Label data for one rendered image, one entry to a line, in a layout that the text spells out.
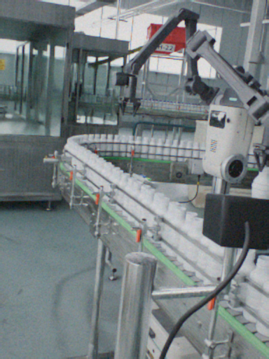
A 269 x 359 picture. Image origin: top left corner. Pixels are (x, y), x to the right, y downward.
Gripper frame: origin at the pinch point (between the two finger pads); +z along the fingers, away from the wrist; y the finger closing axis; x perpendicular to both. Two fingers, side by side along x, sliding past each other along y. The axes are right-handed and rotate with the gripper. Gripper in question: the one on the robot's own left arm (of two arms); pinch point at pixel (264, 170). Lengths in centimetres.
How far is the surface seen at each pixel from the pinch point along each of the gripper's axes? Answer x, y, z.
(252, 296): -43, -39, 21
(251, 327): -45, -40, 28
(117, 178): 55, -32, 18
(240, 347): -46, -42, 33
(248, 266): -38, -38, 16
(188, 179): 161, 82, 49
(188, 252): -13.5, -38.1, 22.8
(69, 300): 144, -18, 134
